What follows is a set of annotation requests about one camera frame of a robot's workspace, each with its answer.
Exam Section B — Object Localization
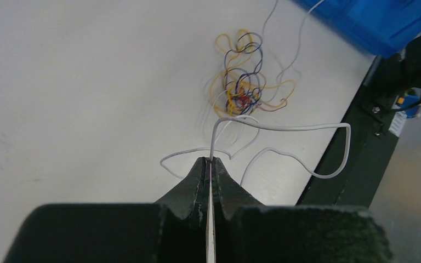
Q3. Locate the blue plastic compartment bin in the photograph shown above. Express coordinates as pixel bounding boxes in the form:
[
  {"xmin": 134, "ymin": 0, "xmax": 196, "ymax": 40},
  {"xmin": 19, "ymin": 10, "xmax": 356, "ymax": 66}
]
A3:
[{"xmin": 297, "ymin": 0, "xmax": 421, "ymax": 58}]

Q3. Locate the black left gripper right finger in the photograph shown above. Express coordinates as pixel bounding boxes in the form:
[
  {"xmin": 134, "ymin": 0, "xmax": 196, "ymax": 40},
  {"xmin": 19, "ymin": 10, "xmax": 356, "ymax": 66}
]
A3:
[{"xmin": 210, "ymin": 158, "xmax": 393, "ymax": 262}]

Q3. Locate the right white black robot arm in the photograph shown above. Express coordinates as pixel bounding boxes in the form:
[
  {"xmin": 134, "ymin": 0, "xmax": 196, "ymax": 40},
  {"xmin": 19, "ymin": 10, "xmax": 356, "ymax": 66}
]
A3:
[{"xmin": 371, "ymin": 36, "xmax": 421, "ymax": 112}]

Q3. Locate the white thin wire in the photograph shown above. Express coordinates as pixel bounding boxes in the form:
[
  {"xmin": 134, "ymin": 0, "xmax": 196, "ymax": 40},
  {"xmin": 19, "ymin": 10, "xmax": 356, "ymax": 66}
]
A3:
[{"xmin": 158, "ymin": 0, "xmax": 352, "ymax": 263}]

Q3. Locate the coloured wire bundle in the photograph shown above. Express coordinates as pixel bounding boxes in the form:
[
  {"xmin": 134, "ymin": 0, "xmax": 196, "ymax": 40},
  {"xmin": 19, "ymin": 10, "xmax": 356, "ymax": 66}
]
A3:
[{"xmin": 209, "ymin": 28, "xmax": 297, "ymax": 118}]

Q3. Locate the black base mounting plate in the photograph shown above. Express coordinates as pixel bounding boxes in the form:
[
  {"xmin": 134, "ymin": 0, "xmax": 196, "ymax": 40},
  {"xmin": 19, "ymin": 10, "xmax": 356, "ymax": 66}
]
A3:
[{"xmin": 297, "ymin": 56, "xmax": 399, "ymax": 207}]

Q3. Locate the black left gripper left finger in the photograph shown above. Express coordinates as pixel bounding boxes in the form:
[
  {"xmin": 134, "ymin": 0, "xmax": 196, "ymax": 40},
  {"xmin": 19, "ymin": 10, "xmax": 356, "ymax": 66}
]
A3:
[{"xmin": 4, "ymin": 157, "xmax": 208, "ymax": 262}]

